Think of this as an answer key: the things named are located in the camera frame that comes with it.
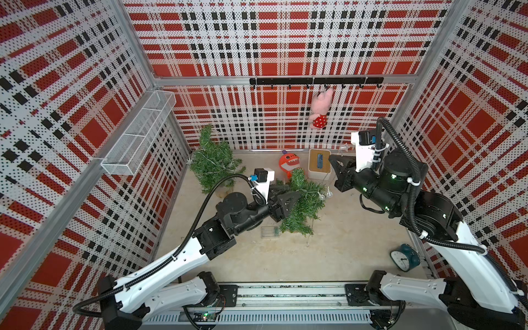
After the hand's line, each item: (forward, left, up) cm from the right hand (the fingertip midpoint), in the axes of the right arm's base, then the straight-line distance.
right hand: (334, 159), depth 54 cm
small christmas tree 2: (-3, +5, -18) cm, 19 cm away
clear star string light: (-4, +2, -12) cm, 13 cm away
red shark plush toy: (+32, +10, -38) cm, 51 cm away
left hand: (-3, +10, -10) cm, 15 cm away
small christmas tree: (+17, +41, -20) cm, 49 cm away
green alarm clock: (-14, -32, -40) cm, 53 cm away
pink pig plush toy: (+45, -4, -13) cm, 47 cm away
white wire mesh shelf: (+27, +85, -26) cm, 93 cm away
